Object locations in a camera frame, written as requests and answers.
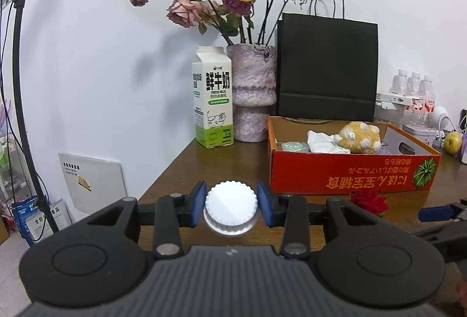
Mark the water bottle right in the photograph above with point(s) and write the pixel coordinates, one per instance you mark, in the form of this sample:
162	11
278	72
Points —
427	95

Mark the red artificial rose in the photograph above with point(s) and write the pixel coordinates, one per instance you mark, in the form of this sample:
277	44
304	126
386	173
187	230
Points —
370	200

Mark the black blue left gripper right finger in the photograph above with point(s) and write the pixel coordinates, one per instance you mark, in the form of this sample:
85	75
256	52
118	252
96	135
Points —
355	254

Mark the black light stand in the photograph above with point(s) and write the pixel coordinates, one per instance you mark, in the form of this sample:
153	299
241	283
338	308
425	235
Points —
42	199

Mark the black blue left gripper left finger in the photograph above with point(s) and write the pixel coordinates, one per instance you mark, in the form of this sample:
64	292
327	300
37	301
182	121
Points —
102	258

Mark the white ridged jar lid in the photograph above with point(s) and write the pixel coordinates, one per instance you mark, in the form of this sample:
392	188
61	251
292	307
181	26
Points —
231	209

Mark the green apple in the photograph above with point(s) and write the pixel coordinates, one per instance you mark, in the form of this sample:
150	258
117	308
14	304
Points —
453	143

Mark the silver tin box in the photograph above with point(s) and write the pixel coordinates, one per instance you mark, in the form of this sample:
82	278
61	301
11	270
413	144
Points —
425	134

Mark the blue white package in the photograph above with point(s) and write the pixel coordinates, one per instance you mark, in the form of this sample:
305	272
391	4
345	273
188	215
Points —
31	222

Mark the white tissue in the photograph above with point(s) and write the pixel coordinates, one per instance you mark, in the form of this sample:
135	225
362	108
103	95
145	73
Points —
324	143

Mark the alpaca plush white yellow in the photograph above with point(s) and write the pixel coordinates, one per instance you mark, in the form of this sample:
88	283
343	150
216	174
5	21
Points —
359	137

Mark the small purple box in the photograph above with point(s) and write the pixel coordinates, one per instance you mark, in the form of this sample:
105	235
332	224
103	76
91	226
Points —
463	152

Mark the water bottle left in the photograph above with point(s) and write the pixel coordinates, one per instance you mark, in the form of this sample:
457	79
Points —
400	83

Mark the water bottle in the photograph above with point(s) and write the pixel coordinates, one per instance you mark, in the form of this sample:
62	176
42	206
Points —
400	83
427	95
413	84

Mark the milk carton white green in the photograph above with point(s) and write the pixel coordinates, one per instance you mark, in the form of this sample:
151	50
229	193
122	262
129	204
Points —
212	95

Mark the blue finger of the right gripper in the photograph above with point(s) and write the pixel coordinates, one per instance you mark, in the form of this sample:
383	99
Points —
438	213

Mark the red cardboard box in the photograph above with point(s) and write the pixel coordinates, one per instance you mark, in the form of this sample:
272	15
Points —
406	163

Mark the white flat carton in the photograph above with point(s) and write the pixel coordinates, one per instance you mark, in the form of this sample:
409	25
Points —
392	101

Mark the black paper bag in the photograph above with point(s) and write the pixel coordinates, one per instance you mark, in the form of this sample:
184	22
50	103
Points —
327	68

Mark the water bottle middle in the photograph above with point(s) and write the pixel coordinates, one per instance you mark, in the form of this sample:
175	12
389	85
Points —
413	84

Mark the white round device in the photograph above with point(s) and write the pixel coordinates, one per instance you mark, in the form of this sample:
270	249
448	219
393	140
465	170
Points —
438	117

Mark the purple textured vase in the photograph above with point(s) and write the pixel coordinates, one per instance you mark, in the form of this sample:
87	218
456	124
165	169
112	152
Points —
254	89

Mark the iridescent plastic wrap ball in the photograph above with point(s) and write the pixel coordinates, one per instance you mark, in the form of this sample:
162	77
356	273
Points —
295	147

